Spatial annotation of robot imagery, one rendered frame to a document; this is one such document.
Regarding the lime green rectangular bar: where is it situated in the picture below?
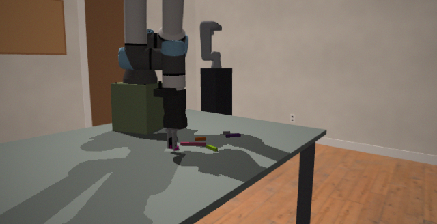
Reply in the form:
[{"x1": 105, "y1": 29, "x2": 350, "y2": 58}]
[{"x1": 206, "y1": 145, "x2": 218, "y2": 151}]

